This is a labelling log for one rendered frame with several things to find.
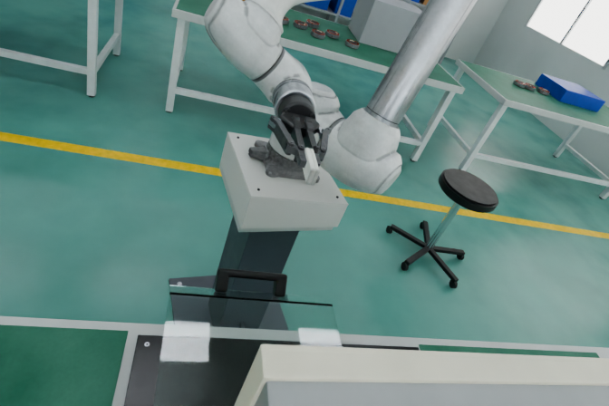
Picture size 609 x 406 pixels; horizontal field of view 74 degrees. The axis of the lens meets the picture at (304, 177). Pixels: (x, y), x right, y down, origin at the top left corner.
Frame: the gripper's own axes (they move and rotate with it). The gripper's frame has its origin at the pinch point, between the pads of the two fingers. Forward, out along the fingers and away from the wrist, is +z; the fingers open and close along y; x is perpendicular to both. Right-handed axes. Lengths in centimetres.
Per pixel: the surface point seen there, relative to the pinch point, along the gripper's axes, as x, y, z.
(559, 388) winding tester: 13.4, -8.0, 44.3
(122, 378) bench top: -43, 25, 15
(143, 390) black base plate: -41.3, 20.6, 18.0
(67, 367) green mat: -43, 34, 13
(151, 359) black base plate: -41.3, 20.1, 12.2
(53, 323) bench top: -43, 39, 4
